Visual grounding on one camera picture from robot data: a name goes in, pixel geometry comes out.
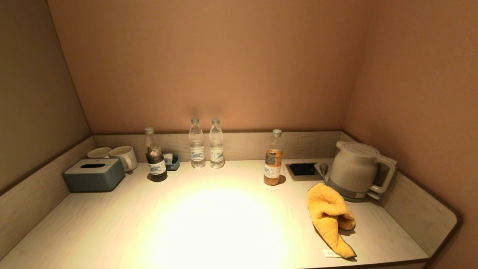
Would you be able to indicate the light wood desk surround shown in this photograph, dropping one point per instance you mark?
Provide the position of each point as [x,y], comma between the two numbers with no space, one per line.
[254,145]

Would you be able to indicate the white ceramic mug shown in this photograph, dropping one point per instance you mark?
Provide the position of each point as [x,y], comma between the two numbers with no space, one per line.
[99,152]
[123,155]

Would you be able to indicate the yellow fluffy cleaning cloth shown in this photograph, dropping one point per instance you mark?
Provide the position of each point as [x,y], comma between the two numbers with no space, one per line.
[328,209]

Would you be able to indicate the grey-blue tissue box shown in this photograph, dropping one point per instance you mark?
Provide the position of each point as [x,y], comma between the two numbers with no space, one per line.
[93,177]

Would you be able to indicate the white sachet packet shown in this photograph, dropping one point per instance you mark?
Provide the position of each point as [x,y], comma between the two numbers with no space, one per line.
[168,158]

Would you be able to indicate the grey kettle base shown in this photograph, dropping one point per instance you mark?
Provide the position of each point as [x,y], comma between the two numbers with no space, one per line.
[351,196]

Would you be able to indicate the recessed black socket panel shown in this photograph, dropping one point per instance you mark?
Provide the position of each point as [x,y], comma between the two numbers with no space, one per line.
[302,169]

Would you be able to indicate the orange tea plastic bottle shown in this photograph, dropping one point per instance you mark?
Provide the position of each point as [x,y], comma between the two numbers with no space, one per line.
[272,172]

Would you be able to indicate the white electric kettle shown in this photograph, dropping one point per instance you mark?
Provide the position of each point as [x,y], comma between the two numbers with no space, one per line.
[354,168]

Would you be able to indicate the dark drink plastic bottle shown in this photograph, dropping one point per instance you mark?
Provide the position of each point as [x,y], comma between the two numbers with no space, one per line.
[157,168]

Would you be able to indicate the grey kettle power plug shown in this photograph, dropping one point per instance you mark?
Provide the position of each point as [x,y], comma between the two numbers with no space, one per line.
[323,168]

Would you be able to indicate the clear water plastic bottle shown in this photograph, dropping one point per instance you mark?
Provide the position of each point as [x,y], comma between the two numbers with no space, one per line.
[216,153]
[196,153]

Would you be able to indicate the small blue sachet tray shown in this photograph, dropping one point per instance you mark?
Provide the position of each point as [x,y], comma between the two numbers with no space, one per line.
[174,164]

